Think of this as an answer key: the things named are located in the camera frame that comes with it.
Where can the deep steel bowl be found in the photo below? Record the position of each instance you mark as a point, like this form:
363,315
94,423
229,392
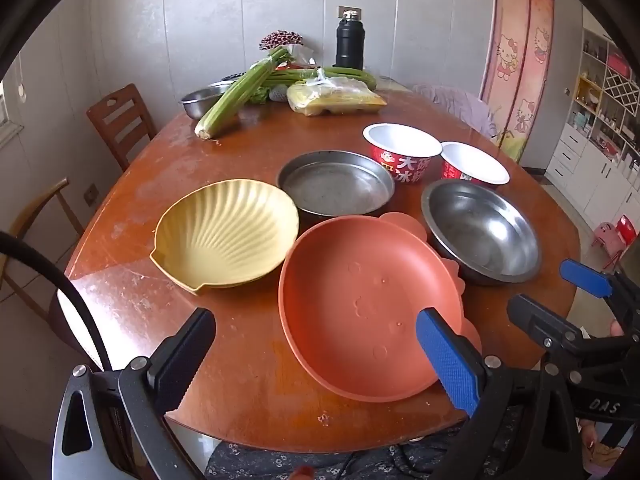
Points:
480,230

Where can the round steel pan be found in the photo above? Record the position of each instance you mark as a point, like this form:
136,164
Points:
335,185

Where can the pink cartoon cat curtain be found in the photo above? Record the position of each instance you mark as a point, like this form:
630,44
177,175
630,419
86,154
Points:
520,50

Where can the red paper bowl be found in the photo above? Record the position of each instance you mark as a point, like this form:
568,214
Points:
475,160
400,165

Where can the pink fuzzy slipper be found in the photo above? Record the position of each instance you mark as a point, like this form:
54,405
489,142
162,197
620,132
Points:
602,455

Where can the orange plastic plate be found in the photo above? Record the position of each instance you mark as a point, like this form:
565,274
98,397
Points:
350,300

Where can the wall socket behind thermos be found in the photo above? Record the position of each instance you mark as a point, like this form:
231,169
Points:
349,10

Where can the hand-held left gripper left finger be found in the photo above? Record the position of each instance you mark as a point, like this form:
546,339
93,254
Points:
185,345

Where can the window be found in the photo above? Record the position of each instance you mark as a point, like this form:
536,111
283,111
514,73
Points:
7,120

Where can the small steel basin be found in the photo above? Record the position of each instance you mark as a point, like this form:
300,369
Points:
200,100

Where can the light wood chair dark seat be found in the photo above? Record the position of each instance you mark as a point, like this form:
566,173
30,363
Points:
30,215

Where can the celery bunch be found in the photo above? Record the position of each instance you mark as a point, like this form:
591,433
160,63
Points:
345,74
230,95

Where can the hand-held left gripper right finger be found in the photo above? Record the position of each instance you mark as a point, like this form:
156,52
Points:
445,355

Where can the black thermos bottle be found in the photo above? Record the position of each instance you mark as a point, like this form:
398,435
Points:
350,40

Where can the low wall socket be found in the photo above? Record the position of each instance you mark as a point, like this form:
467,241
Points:
91,194

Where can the red plastic stool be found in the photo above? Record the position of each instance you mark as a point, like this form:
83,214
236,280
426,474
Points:
626,232

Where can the clear bag of yellow food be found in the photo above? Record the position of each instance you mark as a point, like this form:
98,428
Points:
330,97

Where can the fruit in white foam net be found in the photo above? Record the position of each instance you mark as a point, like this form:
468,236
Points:
278,95

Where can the pink plastic stool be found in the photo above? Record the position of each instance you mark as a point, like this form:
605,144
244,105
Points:
605,232

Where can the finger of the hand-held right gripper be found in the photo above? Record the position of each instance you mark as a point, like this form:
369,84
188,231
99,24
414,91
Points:
585,280
535,317

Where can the brown wooden chair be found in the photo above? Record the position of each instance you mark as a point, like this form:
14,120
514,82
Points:
125,120

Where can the yellow shell-shaped plate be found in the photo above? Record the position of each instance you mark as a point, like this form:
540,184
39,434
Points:
225,235

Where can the white display cabinet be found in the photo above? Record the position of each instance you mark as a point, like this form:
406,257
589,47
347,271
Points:
595,125

